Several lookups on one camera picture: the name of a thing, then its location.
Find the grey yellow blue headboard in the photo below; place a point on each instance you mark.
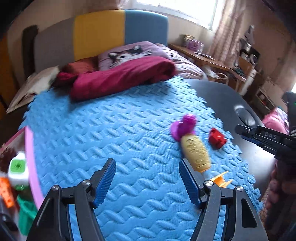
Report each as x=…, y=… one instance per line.
x=94, y=33

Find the pink shallow cardboard box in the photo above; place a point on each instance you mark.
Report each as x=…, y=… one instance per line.
x=23, y=141

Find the black padded massage table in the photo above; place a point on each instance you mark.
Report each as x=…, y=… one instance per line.
x=238, y=118

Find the green plastic spool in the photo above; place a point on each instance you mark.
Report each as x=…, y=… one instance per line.
x=27, y=214

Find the black rolled mat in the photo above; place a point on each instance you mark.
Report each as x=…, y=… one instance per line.
x=28, y=37

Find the white green soap dispenser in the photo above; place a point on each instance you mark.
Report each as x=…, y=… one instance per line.
x=18, y=172

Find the magenta plastic suction toy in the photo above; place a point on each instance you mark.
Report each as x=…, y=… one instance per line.
x=183, y=127

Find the blue foam puzzle mat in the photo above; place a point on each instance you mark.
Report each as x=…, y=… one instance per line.
x=147, y=199

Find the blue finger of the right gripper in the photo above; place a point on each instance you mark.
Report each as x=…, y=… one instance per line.
x=256, y=142

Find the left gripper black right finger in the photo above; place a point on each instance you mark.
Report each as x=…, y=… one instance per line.
x=193, y=182

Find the pink curtain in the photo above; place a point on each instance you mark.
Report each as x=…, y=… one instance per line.
x=226, y=38

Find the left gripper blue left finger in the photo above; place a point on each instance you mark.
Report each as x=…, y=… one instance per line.
x=101, y=181

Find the orange plastic clip piece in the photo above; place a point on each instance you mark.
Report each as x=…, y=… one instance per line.
x=219, y=180

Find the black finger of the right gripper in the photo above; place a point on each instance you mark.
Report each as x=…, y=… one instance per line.
x=250, y=132

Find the wooden desk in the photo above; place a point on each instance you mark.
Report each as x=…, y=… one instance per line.
x=201, y=61

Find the pink gift box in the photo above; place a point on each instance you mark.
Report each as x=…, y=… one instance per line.
x=192, y=44

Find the beige folded cloth bag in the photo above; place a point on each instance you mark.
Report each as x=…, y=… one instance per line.
x=34, y=85

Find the pink striped duvet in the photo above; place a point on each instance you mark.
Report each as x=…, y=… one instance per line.
x=184, y=68

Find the red puzzle piece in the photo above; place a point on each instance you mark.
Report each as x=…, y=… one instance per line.
x=216, y=139

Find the person right hand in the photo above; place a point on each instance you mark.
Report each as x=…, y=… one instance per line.
x=281, y=193

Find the dark red blanket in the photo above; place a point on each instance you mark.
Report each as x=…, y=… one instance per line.
x=90, y=85

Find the orange cube block toy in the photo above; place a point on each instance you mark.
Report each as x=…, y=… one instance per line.
x=6, y=193

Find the purple cat pillow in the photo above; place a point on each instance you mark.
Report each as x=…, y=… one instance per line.
x=118, y=55

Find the black lens with clear cap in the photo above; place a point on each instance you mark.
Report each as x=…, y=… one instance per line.
x=7, y=225

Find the brown scalp massager comb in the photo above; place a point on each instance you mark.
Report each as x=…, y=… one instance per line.
x=5, y=158

